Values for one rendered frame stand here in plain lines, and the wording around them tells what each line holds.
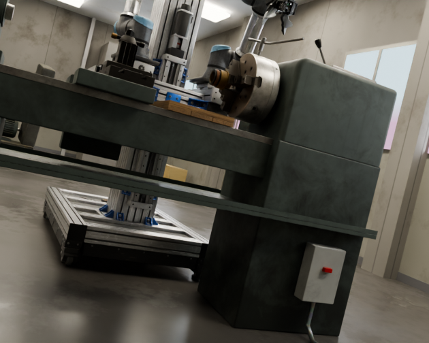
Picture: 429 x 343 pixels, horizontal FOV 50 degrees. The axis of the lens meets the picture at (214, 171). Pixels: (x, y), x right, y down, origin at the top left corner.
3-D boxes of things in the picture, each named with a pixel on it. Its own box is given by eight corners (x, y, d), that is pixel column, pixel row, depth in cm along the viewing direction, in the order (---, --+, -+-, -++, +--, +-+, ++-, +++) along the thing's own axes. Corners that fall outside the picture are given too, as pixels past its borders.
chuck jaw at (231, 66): (242, 85, 223) (240, 67, 229) (247, 79, 219) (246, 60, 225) (221, 78, 218) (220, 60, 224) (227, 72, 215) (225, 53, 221)
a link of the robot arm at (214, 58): (205, 66, 285) (210, 44, 284) (226, 71, 287) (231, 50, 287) (208, 62, 273) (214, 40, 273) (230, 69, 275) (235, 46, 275)
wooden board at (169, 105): (203, 125, 233) (204, 118, 232) (232, 127, 200) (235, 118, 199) (146, 110, 221) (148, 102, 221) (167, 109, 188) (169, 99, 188)
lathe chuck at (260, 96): (233, 116, 239) (252, 56, 233) (259, 128, 210) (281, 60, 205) (218, 111, 235) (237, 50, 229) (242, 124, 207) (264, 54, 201)
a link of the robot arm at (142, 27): (137, 37, 250) (142, 12, 250) (122, 37, 259) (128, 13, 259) (154, 44, 259) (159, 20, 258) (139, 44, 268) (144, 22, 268)
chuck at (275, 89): (240, 118, 240) (259, 58, 234) (265, 130, 212) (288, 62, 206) (233, 116, 239) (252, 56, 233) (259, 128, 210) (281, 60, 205)
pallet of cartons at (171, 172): (184, 190, 904) (189, 171, 904) (146, 183, 870) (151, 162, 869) (165, 182, 1005) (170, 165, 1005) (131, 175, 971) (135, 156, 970)
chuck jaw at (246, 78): (249, 81, 217) (261, 77, 206) (246, 91, 216) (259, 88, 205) (228, 74, 212) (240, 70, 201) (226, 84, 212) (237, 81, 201)
